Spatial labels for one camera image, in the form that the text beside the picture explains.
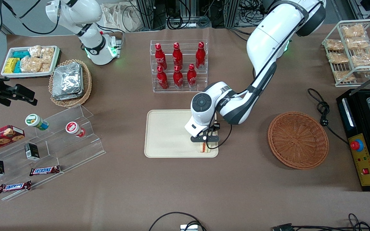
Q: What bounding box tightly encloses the white rectangular snack tray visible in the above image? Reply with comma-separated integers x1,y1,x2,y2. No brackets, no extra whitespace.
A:
1,46,61,78

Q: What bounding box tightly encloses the beige rectangular tray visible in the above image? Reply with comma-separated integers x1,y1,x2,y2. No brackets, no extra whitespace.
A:
144,109,219,158

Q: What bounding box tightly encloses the light oval wicker basket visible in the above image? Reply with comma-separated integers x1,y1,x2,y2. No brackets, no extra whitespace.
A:
48,59,92,108

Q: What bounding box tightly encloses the brown round wicker basket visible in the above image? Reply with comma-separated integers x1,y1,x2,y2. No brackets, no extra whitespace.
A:
268,111,329,170

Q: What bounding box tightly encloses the green lid yogurt cup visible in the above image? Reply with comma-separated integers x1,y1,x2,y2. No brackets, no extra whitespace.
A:
25,114,49,131

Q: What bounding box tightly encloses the yellow snack pack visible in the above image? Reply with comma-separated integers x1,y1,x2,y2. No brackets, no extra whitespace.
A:
4,58,20,74

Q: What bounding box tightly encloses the silver foil pouch stack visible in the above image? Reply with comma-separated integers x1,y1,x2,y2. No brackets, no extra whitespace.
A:
52,63,84,100

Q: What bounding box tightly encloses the red lid yogurt cup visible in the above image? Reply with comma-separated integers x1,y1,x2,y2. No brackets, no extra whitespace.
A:
65,122,86,138

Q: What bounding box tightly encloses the clear acrylic bottle rack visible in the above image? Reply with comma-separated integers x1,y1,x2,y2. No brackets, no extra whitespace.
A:
150,39,208,93

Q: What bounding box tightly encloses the red cola bottle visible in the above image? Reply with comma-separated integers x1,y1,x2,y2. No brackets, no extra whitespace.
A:
195,42,206,70
157,66,169,90
173,65,184,89
187,64,198,88
172,42,183,68
155,43,167,70

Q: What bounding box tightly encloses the clear acrylic stepped shelf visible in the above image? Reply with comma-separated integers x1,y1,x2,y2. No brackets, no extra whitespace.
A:
0,104,107,202

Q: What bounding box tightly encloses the brown Snickers bar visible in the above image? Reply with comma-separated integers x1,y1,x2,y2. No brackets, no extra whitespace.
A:
0,181,32,193
29,165,61,176

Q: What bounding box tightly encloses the beige cloth bag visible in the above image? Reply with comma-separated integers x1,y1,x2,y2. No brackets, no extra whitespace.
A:
100,3,142,33

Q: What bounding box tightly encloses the red emergency stop button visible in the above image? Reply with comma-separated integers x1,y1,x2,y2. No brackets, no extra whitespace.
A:
350,139,365,152

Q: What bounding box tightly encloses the bagged fried snack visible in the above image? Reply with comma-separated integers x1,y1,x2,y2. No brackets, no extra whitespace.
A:
341,24,366,39
333,71,356,82
326,39,345,51
352,48,370,66
346,38,369,50
327,52,349,64

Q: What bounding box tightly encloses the black machine with yellow panel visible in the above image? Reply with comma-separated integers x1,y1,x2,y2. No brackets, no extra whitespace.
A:
336,88,370,192

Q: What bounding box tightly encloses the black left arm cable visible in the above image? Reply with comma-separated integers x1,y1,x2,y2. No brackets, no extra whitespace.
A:
209,2,320,150

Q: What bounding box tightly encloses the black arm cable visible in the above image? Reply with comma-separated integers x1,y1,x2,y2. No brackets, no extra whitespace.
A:
2,0,61,35
209,2,320,150

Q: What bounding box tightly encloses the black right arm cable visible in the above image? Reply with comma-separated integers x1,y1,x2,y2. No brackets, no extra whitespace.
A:
2,0,61,35

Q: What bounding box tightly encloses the black looped cable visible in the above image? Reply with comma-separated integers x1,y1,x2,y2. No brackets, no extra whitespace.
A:
149,212,207,231

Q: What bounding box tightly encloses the black background cable bundle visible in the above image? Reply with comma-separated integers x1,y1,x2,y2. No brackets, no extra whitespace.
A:
166,0,227,30

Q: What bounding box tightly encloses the aluminium frame post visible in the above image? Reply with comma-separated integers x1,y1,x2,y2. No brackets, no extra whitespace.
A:
135,0,167,31
225,0,241,28

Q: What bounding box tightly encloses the long black cable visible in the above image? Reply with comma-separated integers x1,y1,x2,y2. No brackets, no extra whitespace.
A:
288,213,370,231

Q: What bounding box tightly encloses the white wire rack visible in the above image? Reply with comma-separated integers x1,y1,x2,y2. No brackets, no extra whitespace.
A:
322,19,370,88

